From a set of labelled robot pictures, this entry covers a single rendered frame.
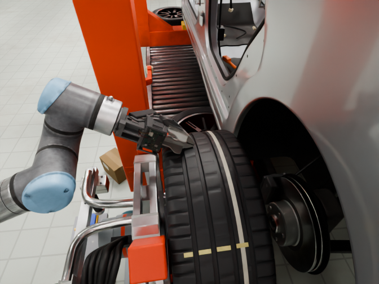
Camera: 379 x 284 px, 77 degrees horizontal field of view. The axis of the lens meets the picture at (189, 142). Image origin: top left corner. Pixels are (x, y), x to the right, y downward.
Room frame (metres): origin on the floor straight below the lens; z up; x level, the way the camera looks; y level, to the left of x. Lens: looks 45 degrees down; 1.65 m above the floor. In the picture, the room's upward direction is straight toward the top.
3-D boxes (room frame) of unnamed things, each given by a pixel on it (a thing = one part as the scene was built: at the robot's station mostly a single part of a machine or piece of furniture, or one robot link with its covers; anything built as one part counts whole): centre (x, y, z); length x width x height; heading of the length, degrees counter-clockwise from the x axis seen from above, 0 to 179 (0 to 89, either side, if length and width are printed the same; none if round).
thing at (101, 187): (0.51, 0.35, 0.93); 0.09 x 0.05 x 0.05; 98
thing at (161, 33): (2.80, 0.19, 0.69); 0.52 x 0.17 x 0.35; 98
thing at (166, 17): (3.96, 0.25, 0.39); 0.66 x 0.66 x 0.24
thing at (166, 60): (2.14, 0.01, 0.14); 2.47 x 0.85 x 0.27; 8
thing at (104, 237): (0.36, 0.19, 0.85); 0.21 x 0.14 x 0.14; 98
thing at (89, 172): (0.45, 0.25, 1.03); 0.19 x 0.18 x 0.11; 98
